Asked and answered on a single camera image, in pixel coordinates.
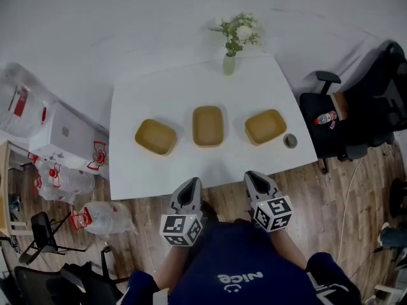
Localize person's right forearm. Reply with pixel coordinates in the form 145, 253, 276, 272
270, 230, 309, 269

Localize white flower bouquet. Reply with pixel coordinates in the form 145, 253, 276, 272
208, 11, 263, 57

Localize person's black trousers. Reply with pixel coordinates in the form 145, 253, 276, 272
200, 201, 220, 224

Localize black white shoulder strap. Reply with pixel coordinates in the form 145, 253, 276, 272
307, 271, 350, 304

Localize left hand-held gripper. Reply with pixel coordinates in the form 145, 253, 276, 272
159, 177, 204, 247

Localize brown cardboard box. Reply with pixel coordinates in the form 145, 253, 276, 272
330, 92, 349, 120

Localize black round stand base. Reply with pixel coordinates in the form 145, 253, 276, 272
389, 178, 407, 219

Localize light wooden desk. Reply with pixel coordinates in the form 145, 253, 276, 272
0, 140, 32, 238

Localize red label water bottle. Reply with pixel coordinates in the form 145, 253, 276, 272
314, 111, 338, 126

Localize black mesh office chair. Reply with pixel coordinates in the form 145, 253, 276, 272
14, 245, 130, 305

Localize black ergonomic office chair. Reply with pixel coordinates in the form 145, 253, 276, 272
298, 41, 407, 174

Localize yellow tray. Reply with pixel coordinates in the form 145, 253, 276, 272
191, 105, 224, 148
244, 109, 287, 147
135, 118, 178, 157

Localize person's left forearm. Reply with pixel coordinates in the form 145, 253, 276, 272
155, 245, 191, 290

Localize white water dispenser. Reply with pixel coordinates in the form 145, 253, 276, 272
29, 102, 109, 177

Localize person's navy shirt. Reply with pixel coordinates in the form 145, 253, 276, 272
120, 220, 363, 305

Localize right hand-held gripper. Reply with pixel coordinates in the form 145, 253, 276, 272
244, 170, 293, 233

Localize pale green vase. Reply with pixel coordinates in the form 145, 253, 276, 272
222, 53, 237, 76

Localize black folding chair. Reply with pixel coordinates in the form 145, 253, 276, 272
18, 211, 86, 266

